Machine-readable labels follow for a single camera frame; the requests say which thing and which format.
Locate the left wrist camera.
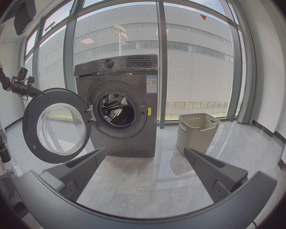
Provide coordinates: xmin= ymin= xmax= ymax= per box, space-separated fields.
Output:
xmin=16 ymin=66 xmax=30 ymax=82

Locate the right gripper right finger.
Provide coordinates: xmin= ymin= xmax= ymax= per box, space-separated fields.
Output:
xmin=184 ymin=147 xmax=249 ymax=204

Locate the washing machine door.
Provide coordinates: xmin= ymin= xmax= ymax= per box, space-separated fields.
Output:
xmin=22 ymin=87 xmax=97 ymax=164

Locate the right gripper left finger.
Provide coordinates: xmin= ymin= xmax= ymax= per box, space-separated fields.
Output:
xmin=39 ymin=147 xmax=107 ymax=202

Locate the grey washing machine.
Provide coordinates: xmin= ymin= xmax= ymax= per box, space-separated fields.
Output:
xmin=74 ymin=54 xmax=160 ymax=157

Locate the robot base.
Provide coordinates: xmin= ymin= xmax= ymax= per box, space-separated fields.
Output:
xmin=0 ymin=111 xmax=30 ymax=222

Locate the heap of dark clothes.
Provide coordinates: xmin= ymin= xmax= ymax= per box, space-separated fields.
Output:
xmin=106 ymin=104 xmax=134 ymax=126

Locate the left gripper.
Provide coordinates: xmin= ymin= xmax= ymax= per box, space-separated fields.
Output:
xmin=11 ymin=82 xmax=32 ymax=96

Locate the cream laundry basket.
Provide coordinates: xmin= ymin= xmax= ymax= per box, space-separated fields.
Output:
xmin=176 ymin=113 xmax=221 ymax=157

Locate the window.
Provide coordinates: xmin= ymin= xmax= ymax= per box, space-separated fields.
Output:
xmin=23 ymin=0 xmax=248 ymax=129

